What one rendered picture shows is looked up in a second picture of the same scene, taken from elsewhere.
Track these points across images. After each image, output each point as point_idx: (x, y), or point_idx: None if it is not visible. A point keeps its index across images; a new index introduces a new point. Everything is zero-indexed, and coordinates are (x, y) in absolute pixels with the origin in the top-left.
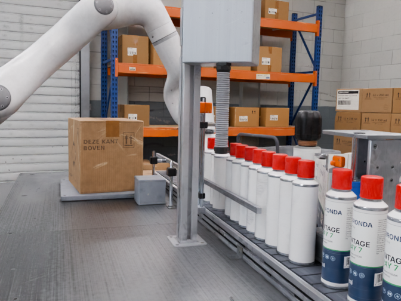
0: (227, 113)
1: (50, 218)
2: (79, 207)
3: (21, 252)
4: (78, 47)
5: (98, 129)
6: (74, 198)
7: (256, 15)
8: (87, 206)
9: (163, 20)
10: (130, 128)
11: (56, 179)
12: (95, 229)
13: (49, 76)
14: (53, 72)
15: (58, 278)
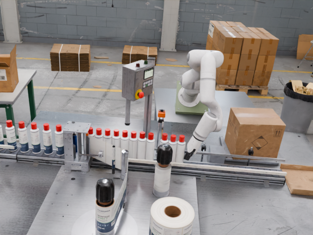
0: (125, 111)
1: (188, 133)
2: (207, 141)
3: (150, 126)
4: (196, 72)
5: (232, 115)
6: (220, 140)
7: (125, 80)
8: (208, 142)
9: (200, 70)
10: (237, 123)
11: (282, 142)
12: (169, 140)
13: (194, 79)
14: (195, 79)
15: (125, 129)
